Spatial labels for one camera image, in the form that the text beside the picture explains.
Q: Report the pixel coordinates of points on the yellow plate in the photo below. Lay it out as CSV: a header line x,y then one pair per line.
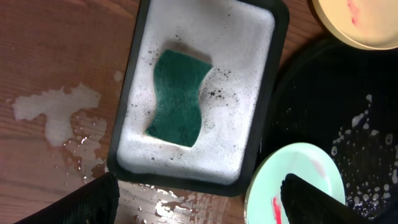
x,y
363,24

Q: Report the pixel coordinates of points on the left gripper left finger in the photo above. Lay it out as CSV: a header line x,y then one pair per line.
x,y
96,202

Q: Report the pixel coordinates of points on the mint plate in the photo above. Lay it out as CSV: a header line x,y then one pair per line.
x,y
263,203

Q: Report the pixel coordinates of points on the black round tray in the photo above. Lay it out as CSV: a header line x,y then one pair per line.
x,y
343,100

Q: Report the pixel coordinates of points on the black rectangular soap tray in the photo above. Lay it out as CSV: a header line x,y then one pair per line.
x,y
243,41

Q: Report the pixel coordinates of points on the green sponge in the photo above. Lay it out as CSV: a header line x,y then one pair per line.
x,y
177,81

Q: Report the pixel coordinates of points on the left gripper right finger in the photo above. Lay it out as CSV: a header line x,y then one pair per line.
x,y
305,204

